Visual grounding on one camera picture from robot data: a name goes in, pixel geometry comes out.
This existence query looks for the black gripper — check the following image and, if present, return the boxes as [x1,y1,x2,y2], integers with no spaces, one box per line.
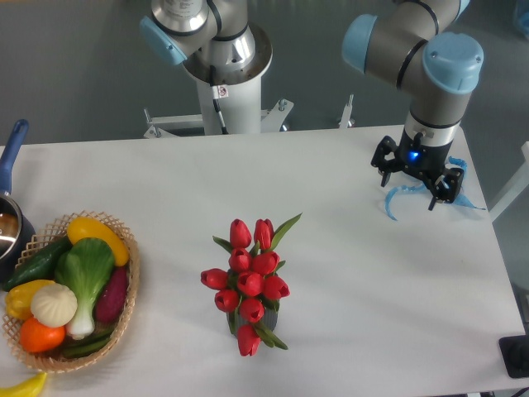
[370,122,465,211]

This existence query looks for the red tulip bouquet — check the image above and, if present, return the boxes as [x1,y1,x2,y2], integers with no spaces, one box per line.
[200,214,301,356]

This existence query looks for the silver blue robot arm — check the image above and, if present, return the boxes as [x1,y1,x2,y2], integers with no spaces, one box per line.
[140,1,484,203]

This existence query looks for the dark grey ribbed vase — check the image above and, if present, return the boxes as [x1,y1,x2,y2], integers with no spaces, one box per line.
[226,268,281,338]

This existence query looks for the blue ribbon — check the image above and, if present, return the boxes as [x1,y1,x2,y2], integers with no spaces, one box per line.
[384,155,487,222]

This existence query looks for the black device at edge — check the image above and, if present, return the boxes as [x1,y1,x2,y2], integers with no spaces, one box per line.
[498,335,528,379]

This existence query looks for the purple sweet potato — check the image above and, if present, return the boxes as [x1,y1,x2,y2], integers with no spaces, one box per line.
[95,267,128,323]

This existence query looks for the green bok choy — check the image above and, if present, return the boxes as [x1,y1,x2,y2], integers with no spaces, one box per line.
[55,237,115,340]

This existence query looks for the woven bamboo basket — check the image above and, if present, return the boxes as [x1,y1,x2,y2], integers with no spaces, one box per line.
[2,211,140,373]

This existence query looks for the dark green pea pods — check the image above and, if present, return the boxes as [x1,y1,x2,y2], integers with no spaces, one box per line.
[61,328,113,359]

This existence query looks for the green cucumber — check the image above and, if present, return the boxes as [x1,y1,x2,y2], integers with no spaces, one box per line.
[2,237,72,292]

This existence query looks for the white steamed bun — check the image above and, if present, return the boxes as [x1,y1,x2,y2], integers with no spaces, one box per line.
[31,284,78,328]

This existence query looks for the orange fruit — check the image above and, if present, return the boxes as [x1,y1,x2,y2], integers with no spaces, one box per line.
[19,317,66,353]

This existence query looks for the yellow bell pepper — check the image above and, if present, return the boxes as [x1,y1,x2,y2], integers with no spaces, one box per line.
[5,280,54,321]

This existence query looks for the yellow banana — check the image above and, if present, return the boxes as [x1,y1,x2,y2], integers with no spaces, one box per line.
[1,372,48,397]

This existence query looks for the white frame bar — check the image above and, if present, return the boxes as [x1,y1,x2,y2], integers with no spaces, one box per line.
[488,141,528,222]

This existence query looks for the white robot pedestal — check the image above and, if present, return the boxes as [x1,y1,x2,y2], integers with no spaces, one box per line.
[142,24,295,140]

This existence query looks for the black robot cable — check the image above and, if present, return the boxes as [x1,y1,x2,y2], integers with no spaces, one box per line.
[208,65,230,136]

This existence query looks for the blue handled saucepan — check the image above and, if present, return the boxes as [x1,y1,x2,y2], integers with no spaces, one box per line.
[1,119,35,283]

